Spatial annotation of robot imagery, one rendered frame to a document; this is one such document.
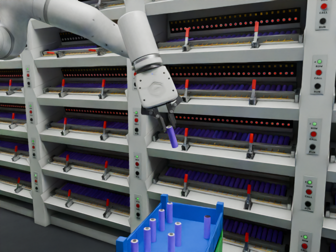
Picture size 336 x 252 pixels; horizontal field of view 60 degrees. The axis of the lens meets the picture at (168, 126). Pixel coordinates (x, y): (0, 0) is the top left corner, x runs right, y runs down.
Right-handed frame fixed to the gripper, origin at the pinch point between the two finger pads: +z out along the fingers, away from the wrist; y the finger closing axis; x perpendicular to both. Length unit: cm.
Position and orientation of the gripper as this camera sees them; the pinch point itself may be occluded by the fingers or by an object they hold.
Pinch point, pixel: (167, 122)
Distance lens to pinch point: 80.1
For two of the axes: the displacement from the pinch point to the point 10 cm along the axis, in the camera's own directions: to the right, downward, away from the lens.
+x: -0.6, 0.8, 9.9
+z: 3.3, 9.4, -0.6
